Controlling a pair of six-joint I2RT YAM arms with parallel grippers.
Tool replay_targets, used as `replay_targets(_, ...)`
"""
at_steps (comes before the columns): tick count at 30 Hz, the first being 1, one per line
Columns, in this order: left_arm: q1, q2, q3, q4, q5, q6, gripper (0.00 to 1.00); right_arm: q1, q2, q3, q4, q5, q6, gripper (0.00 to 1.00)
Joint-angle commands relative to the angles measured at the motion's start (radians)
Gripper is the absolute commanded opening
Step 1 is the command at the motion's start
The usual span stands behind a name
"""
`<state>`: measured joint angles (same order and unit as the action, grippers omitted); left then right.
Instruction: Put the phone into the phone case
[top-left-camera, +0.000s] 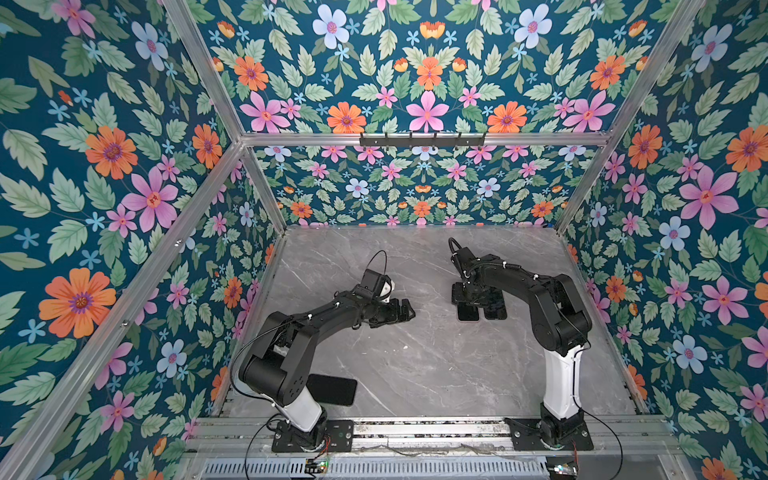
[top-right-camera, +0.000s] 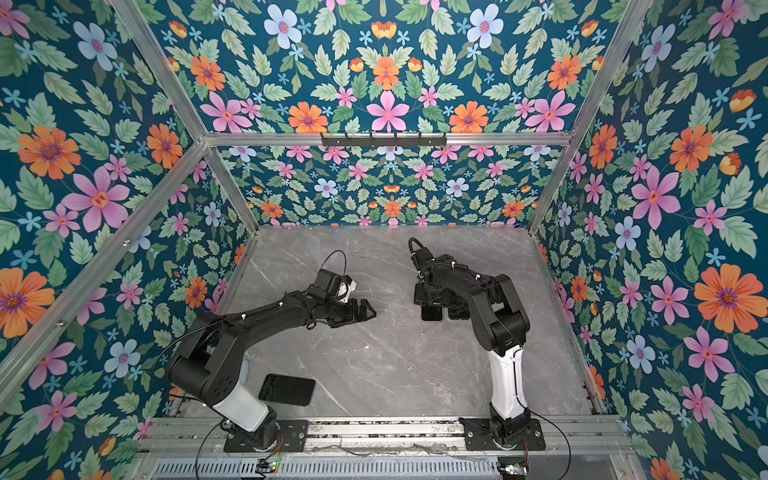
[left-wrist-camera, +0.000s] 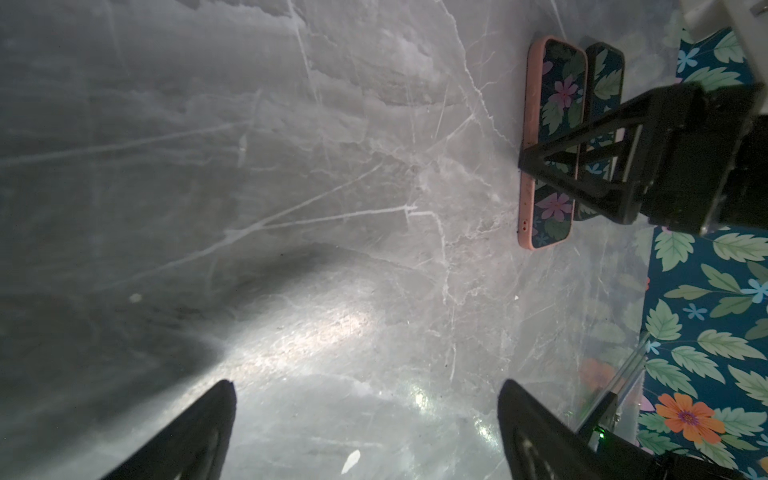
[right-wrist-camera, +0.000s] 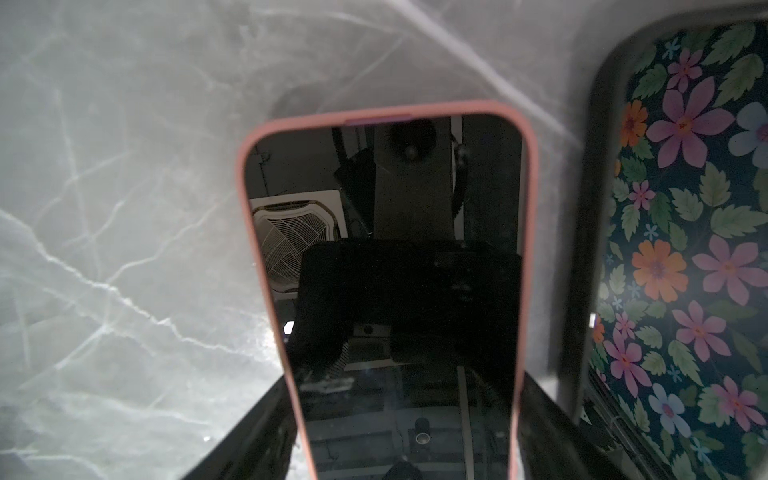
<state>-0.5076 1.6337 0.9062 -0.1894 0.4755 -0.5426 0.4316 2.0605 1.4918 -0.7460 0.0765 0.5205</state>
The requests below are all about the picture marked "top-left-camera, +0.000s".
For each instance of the purple-edged phone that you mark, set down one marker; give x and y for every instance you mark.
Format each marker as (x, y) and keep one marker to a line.
(332, 390)

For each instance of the aluminium frame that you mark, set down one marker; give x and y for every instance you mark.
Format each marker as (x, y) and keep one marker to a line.
(153, 152)

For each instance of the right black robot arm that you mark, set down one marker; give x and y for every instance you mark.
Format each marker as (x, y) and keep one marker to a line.
(559, 323)

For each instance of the black hook rail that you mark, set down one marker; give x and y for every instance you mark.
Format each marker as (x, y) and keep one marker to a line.
(439, 140)

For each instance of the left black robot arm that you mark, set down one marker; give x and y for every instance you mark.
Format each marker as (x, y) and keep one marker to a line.
(277, 364)

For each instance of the white ventilated cable duct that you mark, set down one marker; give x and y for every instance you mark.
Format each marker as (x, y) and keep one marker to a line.
(376, 468)

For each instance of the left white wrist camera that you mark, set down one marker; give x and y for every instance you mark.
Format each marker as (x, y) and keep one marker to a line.
(384, 289)

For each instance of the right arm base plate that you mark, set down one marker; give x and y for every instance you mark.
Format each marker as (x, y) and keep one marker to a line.
(529, 434)

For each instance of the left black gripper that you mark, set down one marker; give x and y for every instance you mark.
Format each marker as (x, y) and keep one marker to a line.
(396, 315)

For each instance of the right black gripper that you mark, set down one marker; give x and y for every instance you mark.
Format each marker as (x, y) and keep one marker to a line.
(457, 297)

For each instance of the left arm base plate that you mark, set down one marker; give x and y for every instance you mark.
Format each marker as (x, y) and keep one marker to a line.
(328, 436)

